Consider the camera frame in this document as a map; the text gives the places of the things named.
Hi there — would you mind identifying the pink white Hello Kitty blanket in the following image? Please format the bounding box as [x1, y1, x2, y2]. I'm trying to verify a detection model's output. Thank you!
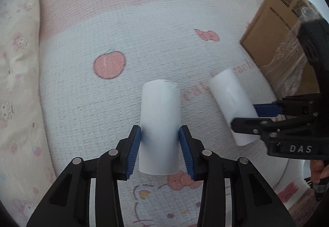
[40, 0, 313, 226]

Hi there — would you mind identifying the white paper tube pair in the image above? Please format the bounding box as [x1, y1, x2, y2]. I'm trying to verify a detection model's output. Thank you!
[208, 68, 260, 146]
[139, 79, 181, 175]

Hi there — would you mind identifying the brown cardboard box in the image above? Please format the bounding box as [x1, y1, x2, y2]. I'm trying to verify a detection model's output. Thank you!
[240, 0, 322, 99]

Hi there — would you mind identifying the person right hand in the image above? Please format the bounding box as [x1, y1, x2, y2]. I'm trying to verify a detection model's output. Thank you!
[310, 160, 324, 184]

